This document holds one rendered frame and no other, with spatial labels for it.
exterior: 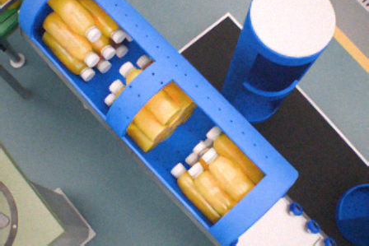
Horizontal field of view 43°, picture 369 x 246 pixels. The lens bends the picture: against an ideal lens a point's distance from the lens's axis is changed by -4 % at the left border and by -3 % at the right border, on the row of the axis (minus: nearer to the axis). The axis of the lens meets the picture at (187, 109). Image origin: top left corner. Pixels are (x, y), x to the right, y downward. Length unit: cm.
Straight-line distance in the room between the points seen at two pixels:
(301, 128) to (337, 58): 53
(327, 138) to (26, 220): 154
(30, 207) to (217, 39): 142
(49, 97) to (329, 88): 148
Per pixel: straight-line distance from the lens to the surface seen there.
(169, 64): 127
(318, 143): 241
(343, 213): 239
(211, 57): 243
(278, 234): 152
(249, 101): 237
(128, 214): 242
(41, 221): 139
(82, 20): 138
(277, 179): 122
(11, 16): 177
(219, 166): 125
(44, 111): 257
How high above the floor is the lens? 241
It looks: 75 degrees down
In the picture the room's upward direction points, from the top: 8 degrees clockwise
